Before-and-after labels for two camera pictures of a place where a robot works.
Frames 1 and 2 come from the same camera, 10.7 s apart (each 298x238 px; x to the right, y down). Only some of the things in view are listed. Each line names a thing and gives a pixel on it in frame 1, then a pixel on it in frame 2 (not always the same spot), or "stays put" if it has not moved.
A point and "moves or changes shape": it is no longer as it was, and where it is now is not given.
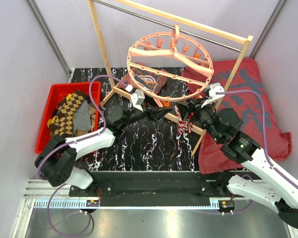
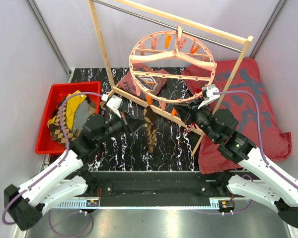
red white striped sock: (183, 125) moves or changes shape
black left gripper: (155, 112) -> (133, 124)
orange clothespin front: (166, 103) -> (173, 112)
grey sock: (82, 119) stays put
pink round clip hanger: (169, 66) stays put
